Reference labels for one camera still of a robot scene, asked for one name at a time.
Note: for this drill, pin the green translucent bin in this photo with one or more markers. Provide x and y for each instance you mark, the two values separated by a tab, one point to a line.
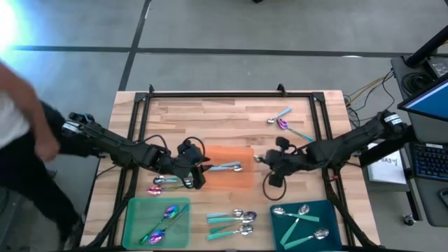
140	210

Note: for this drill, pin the black pole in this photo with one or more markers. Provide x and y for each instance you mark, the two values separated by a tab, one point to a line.
428	45

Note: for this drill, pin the white paper sheet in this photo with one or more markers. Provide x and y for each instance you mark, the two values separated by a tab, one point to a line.
388	168

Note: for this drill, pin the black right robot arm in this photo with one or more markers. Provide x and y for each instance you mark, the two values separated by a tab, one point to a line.
350	140

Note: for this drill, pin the orange translucent bin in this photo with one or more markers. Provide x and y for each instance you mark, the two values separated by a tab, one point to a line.
227	154

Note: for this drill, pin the black metal table frame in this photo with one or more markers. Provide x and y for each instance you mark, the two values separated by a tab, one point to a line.
227	94

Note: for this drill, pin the monitor with blue screen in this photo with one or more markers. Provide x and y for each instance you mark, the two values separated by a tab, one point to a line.
430	101

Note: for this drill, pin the silver spoons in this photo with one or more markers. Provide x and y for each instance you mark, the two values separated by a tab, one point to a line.
224	227

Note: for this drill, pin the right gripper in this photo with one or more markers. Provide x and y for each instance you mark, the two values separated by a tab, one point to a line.
287	159

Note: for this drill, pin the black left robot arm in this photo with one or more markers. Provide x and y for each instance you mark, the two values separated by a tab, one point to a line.
122	148

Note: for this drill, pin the black frame clip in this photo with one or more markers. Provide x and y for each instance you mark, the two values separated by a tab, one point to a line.
281	89
151	89

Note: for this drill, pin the black keyboard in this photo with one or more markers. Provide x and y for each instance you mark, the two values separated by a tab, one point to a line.
432	161

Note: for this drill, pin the dark blue plastic bin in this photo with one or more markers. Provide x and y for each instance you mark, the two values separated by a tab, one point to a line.
332	210

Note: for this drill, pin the person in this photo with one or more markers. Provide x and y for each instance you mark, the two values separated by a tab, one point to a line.
21	168

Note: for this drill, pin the black caster wheel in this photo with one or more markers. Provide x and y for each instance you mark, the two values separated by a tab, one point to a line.
408	220

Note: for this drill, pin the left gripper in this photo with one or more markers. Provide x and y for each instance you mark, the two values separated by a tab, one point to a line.
185	161

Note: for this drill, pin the grey side desk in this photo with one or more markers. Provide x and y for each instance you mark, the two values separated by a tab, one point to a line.
425	206

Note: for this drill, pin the black power adapter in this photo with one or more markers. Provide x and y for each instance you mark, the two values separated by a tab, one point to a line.
439	66

